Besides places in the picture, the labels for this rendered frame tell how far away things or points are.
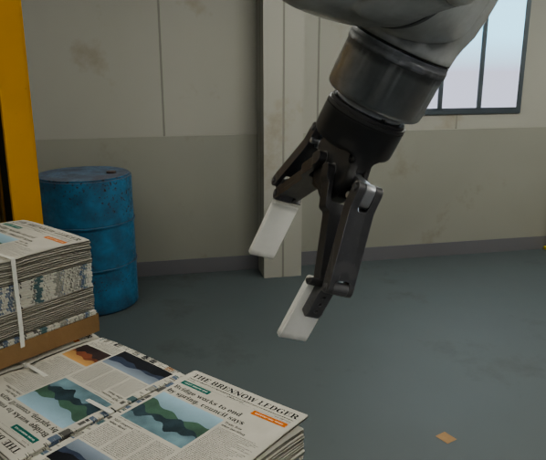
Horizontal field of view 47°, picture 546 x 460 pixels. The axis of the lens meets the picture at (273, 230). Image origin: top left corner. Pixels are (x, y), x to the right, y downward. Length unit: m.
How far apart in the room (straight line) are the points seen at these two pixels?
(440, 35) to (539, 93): 5.37
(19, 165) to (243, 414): 1.08
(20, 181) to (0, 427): 0.90
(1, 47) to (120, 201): 2.47
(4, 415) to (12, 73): 1.00
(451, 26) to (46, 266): 1.07
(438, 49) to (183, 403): 0.85
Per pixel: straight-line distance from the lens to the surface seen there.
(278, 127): 4.70
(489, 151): 5.68
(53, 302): 1.43
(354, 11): 0.39
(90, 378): 1.33
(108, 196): 4.18
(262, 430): 1.11
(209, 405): 1.18
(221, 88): 4.87
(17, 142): 1.93
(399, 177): 5.34
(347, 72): 0.54
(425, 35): 0.50
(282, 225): 0.68
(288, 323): 0.58
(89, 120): 4.85
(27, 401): 1.29
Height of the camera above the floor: 1.68
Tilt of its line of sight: 15 degrees down
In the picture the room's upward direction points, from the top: straight up
